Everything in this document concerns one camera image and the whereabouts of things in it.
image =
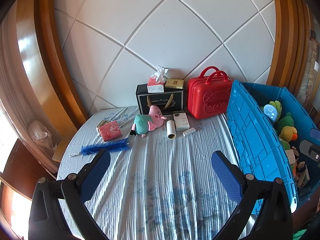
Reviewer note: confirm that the clear plastic bag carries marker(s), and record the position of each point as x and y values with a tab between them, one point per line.
42	137

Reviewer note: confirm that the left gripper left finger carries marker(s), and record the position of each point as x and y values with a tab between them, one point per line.
79	188

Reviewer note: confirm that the blue plastic storage crate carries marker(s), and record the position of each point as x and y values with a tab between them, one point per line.
306	128

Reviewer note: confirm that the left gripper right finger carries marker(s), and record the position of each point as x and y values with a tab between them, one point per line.
239	190

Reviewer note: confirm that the pink tissue pack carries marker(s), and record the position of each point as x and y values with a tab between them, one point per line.
110	131

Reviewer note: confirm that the blue feather duster brush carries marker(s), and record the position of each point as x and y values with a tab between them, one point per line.
110	146

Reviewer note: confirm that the wooden bed frame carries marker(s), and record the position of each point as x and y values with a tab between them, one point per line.
45	66

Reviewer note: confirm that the small white box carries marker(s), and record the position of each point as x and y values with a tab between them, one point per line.
189	132

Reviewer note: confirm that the black coffee cup gift box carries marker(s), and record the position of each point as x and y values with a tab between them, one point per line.
171	100

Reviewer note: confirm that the green frog plush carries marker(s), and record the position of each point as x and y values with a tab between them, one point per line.
280	123

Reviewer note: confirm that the blue striped bed sheet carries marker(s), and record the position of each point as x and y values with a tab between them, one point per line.
165	188

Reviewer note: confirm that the gold small box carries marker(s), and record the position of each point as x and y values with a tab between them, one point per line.
174	83

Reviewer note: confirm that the white green patch box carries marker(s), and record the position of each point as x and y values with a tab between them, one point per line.
181	121

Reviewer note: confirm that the yellow duck plush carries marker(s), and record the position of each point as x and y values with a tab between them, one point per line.
289	133

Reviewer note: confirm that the light blue round toy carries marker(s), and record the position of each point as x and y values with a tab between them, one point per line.
271	112

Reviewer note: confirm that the red white tissue box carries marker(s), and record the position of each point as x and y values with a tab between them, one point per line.
157	81

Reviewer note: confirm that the teal pink plush pig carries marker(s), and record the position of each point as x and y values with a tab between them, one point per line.
142	125

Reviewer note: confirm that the clear tape roll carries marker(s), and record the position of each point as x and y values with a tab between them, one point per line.
102	123

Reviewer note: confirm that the rolled patterned carpet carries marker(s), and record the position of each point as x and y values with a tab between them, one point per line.
310	75

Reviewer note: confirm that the red mini suitcase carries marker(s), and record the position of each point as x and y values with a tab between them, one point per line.
209	93

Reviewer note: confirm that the white lint roller refill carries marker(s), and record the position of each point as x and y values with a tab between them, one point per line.
171	130

